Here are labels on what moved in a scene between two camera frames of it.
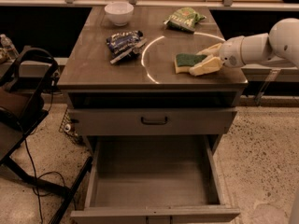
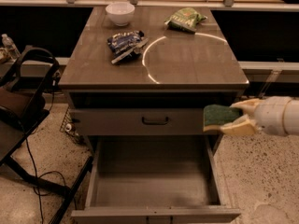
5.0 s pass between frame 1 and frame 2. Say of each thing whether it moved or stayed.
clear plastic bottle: stayed
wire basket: stayed
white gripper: moved
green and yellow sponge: moved
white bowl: stayed
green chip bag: stayed
